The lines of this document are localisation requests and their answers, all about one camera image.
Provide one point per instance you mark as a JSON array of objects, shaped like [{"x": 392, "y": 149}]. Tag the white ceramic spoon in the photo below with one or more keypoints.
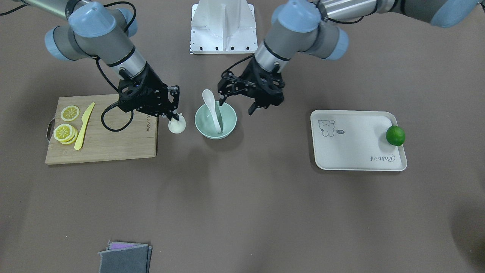
[{"x": 209, "y": 100}]

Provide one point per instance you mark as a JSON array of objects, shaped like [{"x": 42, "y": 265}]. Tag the white rabbit tray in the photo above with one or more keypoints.
[{"x": 349, "y": 140}]

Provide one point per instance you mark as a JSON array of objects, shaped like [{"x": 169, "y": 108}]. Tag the yellow plastic knife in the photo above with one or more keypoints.
[{"x": 82, "y": 132}]

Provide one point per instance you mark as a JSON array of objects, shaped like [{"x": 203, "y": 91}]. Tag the bamboo cutting board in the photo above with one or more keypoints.
[{"x": 138, "y": 140}]

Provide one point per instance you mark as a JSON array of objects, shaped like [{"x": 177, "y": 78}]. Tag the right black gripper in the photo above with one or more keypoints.
[{"x": 157, "y": 92}]

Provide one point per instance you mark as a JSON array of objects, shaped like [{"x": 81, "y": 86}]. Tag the green lime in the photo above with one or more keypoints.
[{"x": 395, "y": 136}]

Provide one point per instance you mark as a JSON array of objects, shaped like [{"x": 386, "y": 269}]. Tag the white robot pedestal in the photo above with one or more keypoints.
[{"x": 223, "y": 27}]

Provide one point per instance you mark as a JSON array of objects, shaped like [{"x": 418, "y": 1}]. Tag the lemon slice stack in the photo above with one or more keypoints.
[{"x": 65, "y": 134}]

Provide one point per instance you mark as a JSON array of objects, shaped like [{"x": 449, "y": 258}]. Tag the mint green bowl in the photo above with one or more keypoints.
[{"x": 204, "y": 121}]

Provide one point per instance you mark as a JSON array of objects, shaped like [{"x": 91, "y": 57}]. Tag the single lemon slice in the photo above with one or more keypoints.
[{"x": 70, "y": 113}]

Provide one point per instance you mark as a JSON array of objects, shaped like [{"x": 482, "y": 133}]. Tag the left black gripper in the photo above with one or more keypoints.
[{"x": 253, "y": 78}]

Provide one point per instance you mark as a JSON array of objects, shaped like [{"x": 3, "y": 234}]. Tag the white steamed bun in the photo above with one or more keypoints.
[{"x": 177, "y": 126}]

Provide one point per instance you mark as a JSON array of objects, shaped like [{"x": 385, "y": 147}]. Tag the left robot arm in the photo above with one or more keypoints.
[{"x": 312, "y": 27}]

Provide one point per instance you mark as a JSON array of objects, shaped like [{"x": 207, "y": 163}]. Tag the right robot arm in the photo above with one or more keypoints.
[{"x": 97, "y": 32}]

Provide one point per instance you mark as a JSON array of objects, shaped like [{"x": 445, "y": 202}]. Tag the grey folded cloth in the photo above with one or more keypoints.
[{"x": 125, "y": 257}]

